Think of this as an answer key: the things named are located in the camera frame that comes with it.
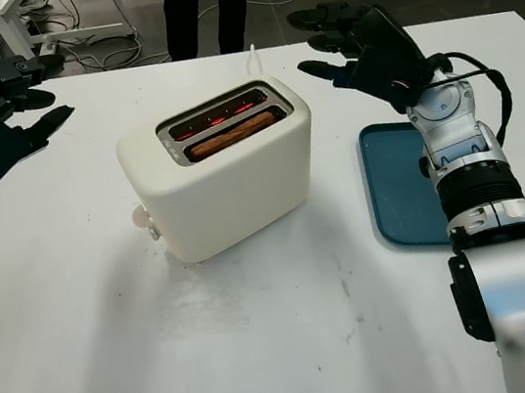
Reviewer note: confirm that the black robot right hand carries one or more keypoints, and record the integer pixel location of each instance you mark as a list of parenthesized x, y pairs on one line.
[(385, 25)]

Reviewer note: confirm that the brown toast slice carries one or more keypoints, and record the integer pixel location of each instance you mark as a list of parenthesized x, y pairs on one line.
[(229, 138)]

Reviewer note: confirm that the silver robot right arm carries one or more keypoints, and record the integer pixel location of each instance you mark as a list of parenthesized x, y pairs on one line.
[(502, 279)]

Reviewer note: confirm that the person in black trousers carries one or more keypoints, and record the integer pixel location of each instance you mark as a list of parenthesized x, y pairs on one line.
[(181, 16)]

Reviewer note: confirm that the white two-slot toaster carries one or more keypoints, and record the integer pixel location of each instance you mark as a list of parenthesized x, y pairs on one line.
[(223, 197)]

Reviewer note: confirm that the white desk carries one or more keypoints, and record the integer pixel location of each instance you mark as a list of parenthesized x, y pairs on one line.
[(14, 26)]

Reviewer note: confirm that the white power strip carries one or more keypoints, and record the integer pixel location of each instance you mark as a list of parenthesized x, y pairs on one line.
[(47, 48)]

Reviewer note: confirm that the blue plastic tray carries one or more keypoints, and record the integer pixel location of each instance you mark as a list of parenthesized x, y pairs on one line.
[(394, 186)]

